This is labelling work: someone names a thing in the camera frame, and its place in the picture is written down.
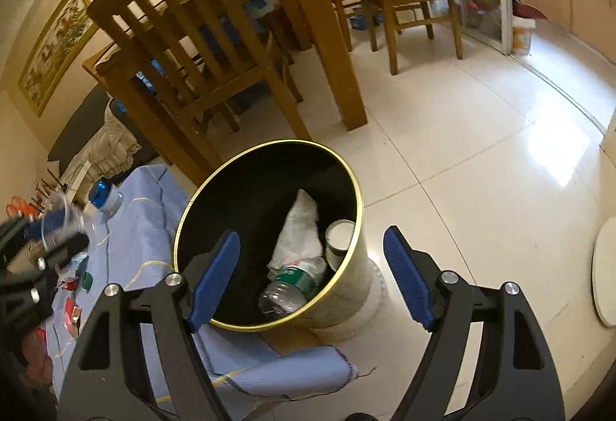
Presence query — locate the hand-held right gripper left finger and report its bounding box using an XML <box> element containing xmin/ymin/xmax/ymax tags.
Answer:
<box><xmin>56</xmin><ymin>231</ymin><xmax>241</xmax><ymax>421</ymax></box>

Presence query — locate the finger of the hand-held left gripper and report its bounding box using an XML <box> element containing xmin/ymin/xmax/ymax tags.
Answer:
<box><xmin>22</xmin><ymin>208</ymin><xmax>73</xmax><ymax>241</ymax></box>
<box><xmin>36</xmin><ymin>233</ymin><xmax>90</xmax><ymax>268</ymax></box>

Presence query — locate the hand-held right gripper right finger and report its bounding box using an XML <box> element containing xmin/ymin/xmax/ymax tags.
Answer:
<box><xmin>383</xmin><ymin>226</ymin><xmax>566</xmax><ymax>421</ymax></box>

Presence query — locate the green-label plastic water bottle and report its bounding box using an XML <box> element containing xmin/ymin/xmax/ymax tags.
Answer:
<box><xmin>258</xmin><ymin>256</ymin><xmax>329</xmax><ymax>317</ymax></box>

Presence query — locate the black gold-rimmed trash bin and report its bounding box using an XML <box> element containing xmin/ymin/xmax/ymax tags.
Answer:
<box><xmin>172</xmin><ymin>139</ymin><xmax>373</xmax><ymax>334</ymax></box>

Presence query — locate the white paper cup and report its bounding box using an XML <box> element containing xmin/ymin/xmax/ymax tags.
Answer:
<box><xmin>325</xmin><ymin>220</ymin><xmax>357</xmax><ymax>268</ymax></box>

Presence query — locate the white paper towel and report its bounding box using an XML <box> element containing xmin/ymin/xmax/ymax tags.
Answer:
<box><xmin>267</xmin><ymin>189</ymin><xmax>324</xmax><ymax>272</ymax></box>

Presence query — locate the person's left forearm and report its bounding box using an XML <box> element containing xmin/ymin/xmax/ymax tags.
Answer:
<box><xmin>19</xmin><ymin>327</ymin><xmax>54</xmax><ymax>386</ymax></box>

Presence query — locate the orange plastic bag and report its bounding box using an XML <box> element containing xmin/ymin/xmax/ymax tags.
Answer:
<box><xmin>6</xmin><ymin>195</ymin><xmax>39</xmax><ymax>217</ymax></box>

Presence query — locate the red and white wrapper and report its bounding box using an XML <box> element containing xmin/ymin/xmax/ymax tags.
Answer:
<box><xmin>62</xmin><ymin>297</ymin><xmax>84</xmax><ymax>336</ymax></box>

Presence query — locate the blue-lidded glass jar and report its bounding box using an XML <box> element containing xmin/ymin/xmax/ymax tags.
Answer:
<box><xmin>88</xmin><ymin>179</ymin><xmax>123</xmax><ymax>215</ymax></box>

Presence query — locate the blue striped tablecloth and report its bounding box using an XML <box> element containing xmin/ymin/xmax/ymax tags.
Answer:
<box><xmin>45</xmin><ymin>164</ymin><xmax>359</xmax><ymax>421</ymax></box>

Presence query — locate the beige lace sofa cover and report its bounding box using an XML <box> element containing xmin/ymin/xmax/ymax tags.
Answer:
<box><xmin>62</xmin><ymin>101</ymin><xmax>142</xmax><ymax>191</ymax></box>

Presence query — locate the grey sofa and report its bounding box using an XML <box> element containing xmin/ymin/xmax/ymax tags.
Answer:
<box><xmin>47</xmin><ymin>84</ymin><xmax>159</xmax><ymax>166</ymax></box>

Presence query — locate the brown cardboard sheet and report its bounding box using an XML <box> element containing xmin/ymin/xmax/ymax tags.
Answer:
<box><xmin>260</xmin><ymin>327</ymin><xmax>333</xmax><ymax>357</ymax></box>

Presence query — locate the framed horse painting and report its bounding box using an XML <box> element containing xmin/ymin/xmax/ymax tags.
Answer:
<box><xmin>18</xmin><ymin>0</ymin><xmax>99</xmax><ymax>116</ymax></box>

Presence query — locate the white round board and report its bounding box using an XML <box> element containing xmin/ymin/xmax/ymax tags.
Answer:
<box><xmin>589</xmin><ymin>216</ymin><xmax>616</xmax><ymax>328</ymax></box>

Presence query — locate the wooden dining table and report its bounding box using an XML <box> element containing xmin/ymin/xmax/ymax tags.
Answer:
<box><xmin>83</xmin><ymin>0</ymin><xmax>369</xmax><ymax>171</ymax></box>

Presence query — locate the white plastic bucket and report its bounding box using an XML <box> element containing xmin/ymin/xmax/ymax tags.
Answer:
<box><xmin>511</xmin><ymin>14</ymin><xmax>536</xmax><ymax>57</ymax></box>

